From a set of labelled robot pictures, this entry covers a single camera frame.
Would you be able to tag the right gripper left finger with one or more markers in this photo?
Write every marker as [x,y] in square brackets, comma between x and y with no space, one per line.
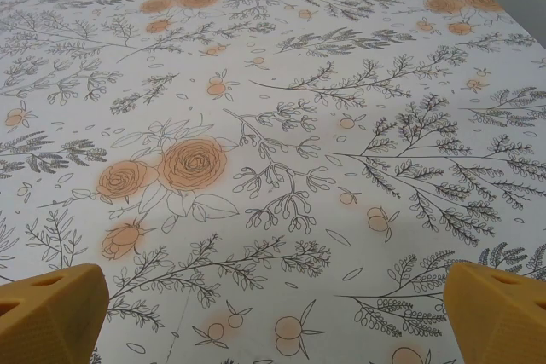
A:
[51,317]

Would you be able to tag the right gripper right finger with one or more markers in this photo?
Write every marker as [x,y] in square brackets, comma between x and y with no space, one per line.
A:
[495,317]

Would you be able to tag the floral printed tablecloth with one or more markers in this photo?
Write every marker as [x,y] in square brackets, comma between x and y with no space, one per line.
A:
[273,125]

